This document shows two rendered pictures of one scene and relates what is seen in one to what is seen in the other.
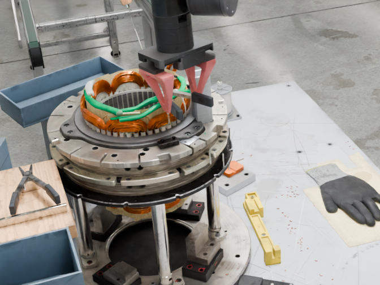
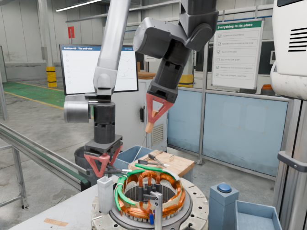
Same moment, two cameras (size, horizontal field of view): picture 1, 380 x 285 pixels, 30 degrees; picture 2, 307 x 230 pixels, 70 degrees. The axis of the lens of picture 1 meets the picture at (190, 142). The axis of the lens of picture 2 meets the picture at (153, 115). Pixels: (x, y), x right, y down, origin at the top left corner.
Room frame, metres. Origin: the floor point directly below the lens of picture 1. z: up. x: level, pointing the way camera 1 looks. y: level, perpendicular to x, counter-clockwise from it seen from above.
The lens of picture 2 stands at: (1.55, -0.23, 1.49)
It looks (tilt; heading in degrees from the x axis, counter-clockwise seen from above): 15 degrees down; 143
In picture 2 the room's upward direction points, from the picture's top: straight up
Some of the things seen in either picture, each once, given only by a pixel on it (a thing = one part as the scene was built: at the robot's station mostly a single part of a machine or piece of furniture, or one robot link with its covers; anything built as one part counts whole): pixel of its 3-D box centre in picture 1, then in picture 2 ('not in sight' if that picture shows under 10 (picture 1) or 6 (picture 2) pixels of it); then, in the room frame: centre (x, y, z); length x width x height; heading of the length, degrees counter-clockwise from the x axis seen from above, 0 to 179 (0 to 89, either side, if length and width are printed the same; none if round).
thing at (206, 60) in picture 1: (187, 75); (101, 159); (1.01, 0.00, 1.21); 0.07 x 0.07 x 0.09; 36
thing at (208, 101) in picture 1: (202, 99); (93, 172); (1.00, -0.03, 1.17); 0.04 x 0.01 x 0.02; 49
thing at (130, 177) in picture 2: not in sight; (130, 181); (1.04, 0.07, 1.12); 0.06 x 0.02 x 0.04; 110
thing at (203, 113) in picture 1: (201, 96); (105, 195); (1.08, -0.03, 1.14); 0.03 x 0.03 x 0.09; 20
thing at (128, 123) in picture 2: not in sight; (133, 116); (-1.26, 1.49, 0.60); 1.02 x 0.55 x 1.20; 13
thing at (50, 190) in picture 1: (52, 194); (142, 162); (0.89, 0.21, 1.09); 0.04 x 0.01 x 0.02; 31
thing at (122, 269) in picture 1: (120, 273); not in sight; (1.00, 0.15, 0.83); 0.05 x 0.04 x 0.02; 48
